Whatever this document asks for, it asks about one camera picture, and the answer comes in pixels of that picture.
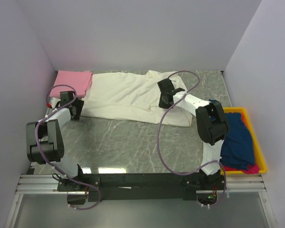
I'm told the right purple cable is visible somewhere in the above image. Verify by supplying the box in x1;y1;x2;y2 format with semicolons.
156;70;228;209

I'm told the magenta t shirt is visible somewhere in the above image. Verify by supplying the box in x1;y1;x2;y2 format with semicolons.
223;165;260;175

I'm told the orange t shirt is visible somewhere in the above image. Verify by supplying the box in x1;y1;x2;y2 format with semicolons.
240;113;247;126

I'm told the white t shirt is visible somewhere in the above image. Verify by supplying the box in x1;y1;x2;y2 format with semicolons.
81;70;192;127

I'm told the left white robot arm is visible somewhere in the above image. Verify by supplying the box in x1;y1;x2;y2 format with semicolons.
26;91;86;191

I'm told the yellow plastic bin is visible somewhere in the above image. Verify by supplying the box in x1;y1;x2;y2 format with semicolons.
224;107;267;174

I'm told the blue t shirt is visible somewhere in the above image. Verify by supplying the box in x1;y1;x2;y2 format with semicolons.
220;112;255;170

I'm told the black base bar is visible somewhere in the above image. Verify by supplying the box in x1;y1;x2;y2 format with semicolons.
57;172;225;202

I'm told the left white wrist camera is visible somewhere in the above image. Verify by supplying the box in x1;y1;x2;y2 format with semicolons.
46;97;60;109

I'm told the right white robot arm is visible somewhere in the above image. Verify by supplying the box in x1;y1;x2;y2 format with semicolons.
156;78;229;190

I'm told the folded pink t shirt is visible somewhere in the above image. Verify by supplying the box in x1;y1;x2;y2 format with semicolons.
49;70;93;98

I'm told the aluminium frame rail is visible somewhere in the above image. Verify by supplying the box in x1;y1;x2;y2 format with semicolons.
15;163;60;194

